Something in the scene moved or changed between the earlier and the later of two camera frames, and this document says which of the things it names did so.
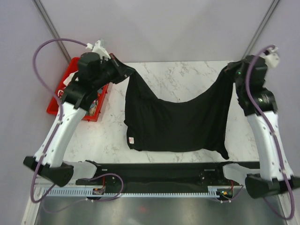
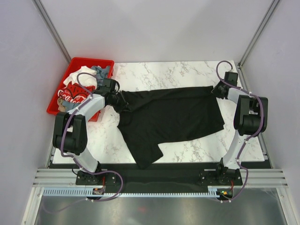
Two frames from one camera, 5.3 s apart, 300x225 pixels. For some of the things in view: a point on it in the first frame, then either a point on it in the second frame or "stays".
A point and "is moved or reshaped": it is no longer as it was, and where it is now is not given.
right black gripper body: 233,71 -> 217,90
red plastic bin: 56,101 stays
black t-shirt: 200,122 is moved or reshaped
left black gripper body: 111,71 -> 118,102
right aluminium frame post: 261,28 stays
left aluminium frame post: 44,15 stays
